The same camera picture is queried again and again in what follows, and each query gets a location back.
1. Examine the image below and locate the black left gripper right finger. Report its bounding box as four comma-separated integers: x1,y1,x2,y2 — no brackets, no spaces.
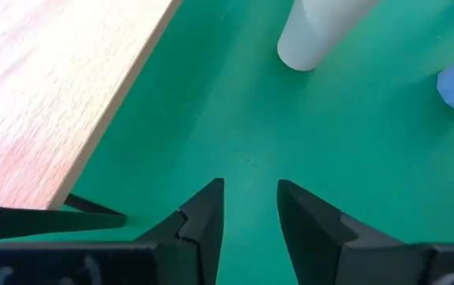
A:
277,178,433,285

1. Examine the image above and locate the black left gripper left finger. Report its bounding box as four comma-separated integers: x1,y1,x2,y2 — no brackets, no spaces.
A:
134,177,226,285

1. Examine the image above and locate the wooden shelf with black frame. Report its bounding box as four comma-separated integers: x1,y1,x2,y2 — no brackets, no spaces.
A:
0,0,184,241

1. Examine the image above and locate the cream plastic cup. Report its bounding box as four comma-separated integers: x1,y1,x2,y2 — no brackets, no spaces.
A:
277,0,380,73

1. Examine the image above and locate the green table mat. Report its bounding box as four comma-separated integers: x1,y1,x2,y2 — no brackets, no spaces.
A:
0,0,454,285

